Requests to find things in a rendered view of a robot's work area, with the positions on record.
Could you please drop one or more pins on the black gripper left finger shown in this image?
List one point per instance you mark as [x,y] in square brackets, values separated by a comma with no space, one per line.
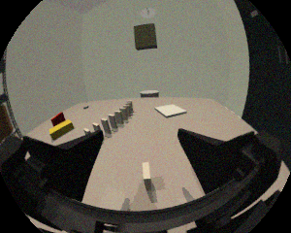
[70,162]

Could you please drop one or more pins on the yellow flat block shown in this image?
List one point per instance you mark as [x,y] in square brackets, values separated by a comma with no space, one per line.
[61,129]

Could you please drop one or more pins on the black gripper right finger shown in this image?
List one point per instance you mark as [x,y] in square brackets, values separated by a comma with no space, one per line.
[210,158]

